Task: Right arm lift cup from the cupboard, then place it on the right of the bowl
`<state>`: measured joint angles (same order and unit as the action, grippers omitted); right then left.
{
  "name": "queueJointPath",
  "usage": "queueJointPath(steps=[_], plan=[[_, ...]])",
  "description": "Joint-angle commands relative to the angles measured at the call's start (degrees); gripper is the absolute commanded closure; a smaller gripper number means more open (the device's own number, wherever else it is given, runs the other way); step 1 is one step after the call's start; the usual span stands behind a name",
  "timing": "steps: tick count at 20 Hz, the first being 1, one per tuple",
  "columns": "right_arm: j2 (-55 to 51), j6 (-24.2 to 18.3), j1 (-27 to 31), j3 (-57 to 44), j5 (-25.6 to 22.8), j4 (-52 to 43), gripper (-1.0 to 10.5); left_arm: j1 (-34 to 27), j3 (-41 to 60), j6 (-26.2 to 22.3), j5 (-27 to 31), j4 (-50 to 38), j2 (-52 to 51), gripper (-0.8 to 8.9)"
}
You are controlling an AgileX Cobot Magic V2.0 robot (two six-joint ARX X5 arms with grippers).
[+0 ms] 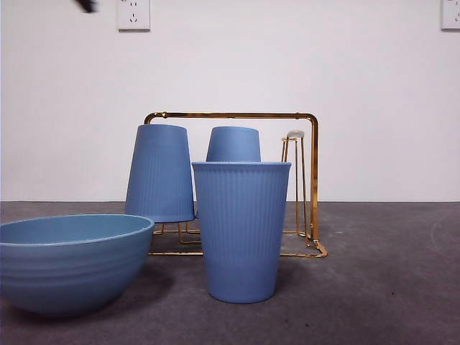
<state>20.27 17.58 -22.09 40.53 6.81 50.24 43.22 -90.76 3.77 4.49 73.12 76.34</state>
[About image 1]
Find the blue ribbed bowl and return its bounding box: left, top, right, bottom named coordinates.
left=0, top=213, right=156, bottom=318

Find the blue ribbed cup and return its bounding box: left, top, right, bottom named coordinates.
left=193, top=126, right=262, bottom=221
left=124, top=124, right=196, bottom=224
left=191, top=161, right=293, bottom=303

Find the white wall socket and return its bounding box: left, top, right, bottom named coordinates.
left=441, top=0, right=460, bottom=31
left=116, top=0, right=151, bottom=32

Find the gold wire cup rack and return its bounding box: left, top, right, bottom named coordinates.
left=143, top=111, right=328, bottom=259

